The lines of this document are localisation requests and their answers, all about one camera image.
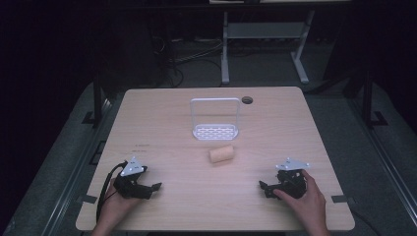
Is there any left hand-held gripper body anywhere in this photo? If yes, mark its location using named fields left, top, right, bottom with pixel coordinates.
left=112, top=155, right=153, bottom=201

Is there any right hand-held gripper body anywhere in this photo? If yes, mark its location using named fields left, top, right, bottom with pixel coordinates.
left=274, top=156, right=311, bottom=200

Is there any person's right hand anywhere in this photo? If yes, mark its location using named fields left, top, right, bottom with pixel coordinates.
left=272, top=169, right=329, bottom=231

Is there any person's left hand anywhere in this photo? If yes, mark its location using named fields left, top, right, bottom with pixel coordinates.
left=97, top=178, right=143, bottom=231

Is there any grey tape strip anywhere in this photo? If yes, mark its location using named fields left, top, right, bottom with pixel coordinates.
left=76, top=194, right=98, bottom=205
left=330, top=194, right=349, bottom=205

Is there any white metal stand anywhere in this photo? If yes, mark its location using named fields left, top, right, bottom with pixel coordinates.
left=220, top=9, right=317, bottom=86

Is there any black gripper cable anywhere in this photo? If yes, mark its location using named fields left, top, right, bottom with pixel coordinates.
left=95, top=160, right=129, bottom=223

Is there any aluminium floor rail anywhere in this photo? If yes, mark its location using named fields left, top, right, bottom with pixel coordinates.
left=347, top=97, right=417, bottom=227
left=40, top=97, right=114, bottom=236

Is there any black frame post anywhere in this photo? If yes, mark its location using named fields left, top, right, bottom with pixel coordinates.
left=360, top=70, right=389, bottom=130
left=82, top=73, right=109, bottom=130

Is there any white rack with handle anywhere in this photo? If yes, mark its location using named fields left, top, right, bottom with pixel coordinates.
left=189, top=96, right=242, bottom=142

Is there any bundle of floor cables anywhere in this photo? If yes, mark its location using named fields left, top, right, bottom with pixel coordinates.
left=151, top=34, right=224, bottom=89

